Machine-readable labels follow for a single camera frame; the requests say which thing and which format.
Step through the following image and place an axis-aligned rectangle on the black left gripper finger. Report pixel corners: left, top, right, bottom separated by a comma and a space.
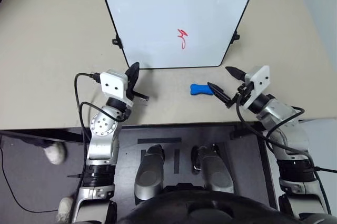
125, 62, 141, 82
131, 90, 150, 102

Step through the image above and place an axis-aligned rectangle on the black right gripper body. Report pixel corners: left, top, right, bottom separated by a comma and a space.
225, 81, 256, 110

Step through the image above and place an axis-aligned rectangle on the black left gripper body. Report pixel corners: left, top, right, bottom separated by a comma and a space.
125, 72, 140, 99

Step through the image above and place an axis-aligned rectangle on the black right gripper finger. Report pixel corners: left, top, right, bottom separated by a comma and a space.
225, 66, 247, 82
207, 81, 233, 105

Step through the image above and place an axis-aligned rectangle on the blue bone-shaped eraser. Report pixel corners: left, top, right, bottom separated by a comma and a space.
190, 83, 214, 96

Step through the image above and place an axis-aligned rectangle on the dark grey base platform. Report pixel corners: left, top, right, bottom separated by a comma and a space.
112, 123, 279, 224

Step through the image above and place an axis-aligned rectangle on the silver left robot leg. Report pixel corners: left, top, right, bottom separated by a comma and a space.
133, 144, 166, 207

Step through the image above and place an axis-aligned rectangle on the silver robot leg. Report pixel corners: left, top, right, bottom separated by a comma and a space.
191, 144, 236, 197
133, 144, 166, 207

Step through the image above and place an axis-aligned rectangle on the silver right robot leg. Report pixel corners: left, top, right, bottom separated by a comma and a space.
191, 144, 236, 197

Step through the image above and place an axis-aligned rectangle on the white fuzzy shoe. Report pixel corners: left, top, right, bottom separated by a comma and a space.
56, 197, 75, 224
43, 141, 67, 166

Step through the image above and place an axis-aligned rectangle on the dark rounded robot torso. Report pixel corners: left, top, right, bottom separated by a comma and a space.
115, 191, 286, 224

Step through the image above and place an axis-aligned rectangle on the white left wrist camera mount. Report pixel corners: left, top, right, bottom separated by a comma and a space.
99, 69, 134, 108

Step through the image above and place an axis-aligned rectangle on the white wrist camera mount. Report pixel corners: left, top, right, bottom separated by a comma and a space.
99, 69, 134, 108
241, 65, 271, 110

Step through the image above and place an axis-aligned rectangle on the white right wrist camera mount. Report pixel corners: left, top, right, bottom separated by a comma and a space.
241, 65, 271, 110

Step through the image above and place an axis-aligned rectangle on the white whiteboard with black frame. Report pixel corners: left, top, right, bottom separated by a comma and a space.
104, 0, 251, 70

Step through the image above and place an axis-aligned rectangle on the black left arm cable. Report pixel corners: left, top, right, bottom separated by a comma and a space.
73, 71, 127, 162

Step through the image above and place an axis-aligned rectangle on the thin black floor cable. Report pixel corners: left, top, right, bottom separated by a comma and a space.
0, 147, 62, 213

